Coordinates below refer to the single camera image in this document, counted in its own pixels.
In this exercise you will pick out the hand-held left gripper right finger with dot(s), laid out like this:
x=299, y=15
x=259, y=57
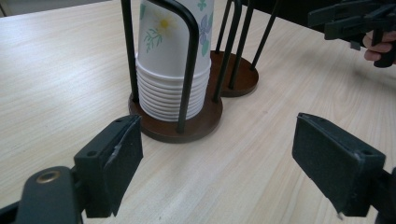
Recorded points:
x=336, y=168

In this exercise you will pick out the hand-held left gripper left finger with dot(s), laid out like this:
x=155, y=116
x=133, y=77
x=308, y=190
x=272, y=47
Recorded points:
x=102, y=174

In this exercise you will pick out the brown double cup holder rack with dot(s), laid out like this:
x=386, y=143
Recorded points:
x=200, y=126

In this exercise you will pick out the stack of white paper cups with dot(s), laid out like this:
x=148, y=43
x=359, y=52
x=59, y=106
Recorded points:
x=168, y=77

